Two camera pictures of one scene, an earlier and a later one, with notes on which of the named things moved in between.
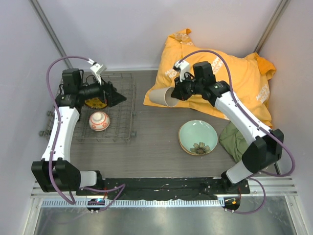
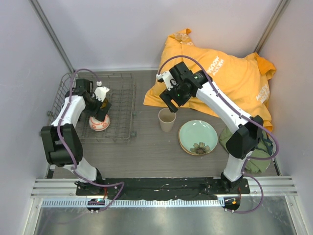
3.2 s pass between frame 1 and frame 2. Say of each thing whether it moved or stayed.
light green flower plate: stayed
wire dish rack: stayed
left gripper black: moved
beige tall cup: moved
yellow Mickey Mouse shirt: stayed
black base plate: stayed
